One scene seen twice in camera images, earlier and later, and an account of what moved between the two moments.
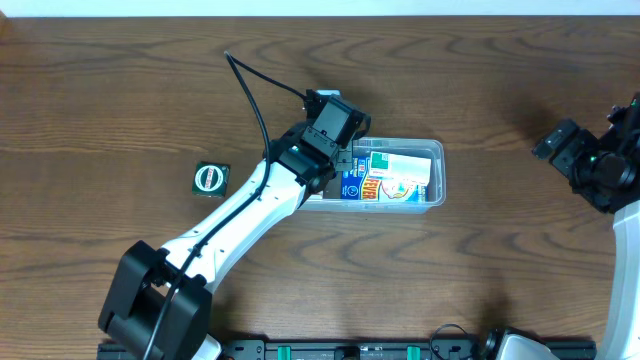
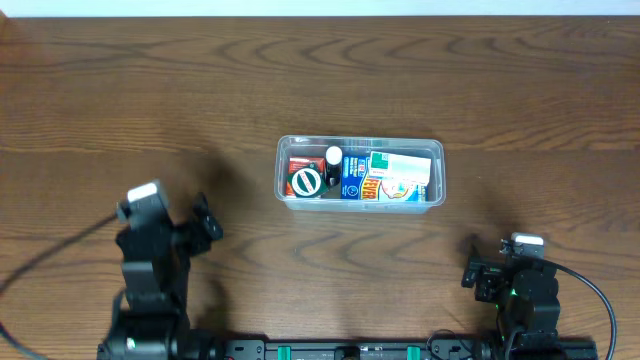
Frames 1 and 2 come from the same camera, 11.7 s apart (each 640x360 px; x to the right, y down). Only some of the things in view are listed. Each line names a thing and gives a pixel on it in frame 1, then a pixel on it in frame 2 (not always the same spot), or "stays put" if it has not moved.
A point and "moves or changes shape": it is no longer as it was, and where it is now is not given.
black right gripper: x=558 y=142 → x=483 y=279
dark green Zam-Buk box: x=210 y=179 moves or changes shape
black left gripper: x=343 y=158 → x=187 y=236
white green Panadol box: x=400 y=167 stays put
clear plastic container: x=401 y=175 stays put
